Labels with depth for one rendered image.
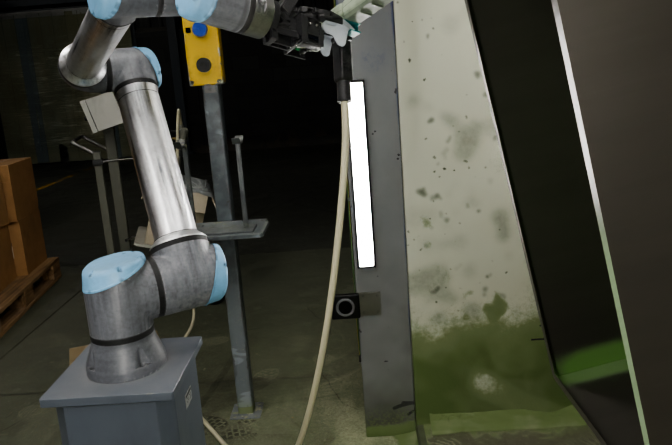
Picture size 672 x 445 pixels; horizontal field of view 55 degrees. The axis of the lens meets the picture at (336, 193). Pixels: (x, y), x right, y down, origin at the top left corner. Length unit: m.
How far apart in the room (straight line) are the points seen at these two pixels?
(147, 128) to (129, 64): 0.19
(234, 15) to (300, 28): 0.15
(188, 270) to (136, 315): 0.16
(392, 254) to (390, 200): 0.19
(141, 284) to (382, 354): 1.04
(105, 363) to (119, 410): 0.11
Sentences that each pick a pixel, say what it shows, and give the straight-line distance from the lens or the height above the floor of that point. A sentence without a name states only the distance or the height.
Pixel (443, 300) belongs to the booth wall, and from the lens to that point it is 2.30.
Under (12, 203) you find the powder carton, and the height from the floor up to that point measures 0.62.
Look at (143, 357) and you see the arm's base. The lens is 1.66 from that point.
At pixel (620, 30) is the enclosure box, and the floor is 1.35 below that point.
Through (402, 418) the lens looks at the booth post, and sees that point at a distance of 2.48.
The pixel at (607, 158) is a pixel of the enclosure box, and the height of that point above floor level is 1.15.
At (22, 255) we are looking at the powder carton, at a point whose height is 0.28.
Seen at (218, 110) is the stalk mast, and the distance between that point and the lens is 2.39.
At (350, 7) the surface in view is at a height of 1.44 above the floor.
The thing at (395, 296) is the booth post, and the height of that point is 0.53.
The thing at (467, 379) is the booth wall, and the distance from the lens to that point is 2.43.
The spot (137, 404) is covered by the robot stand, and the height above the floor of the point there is 0.61.
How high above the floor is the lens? 1.33
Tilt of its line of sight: 11 degrees down
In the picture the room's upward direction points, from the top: 4 degrees counter-clockwise
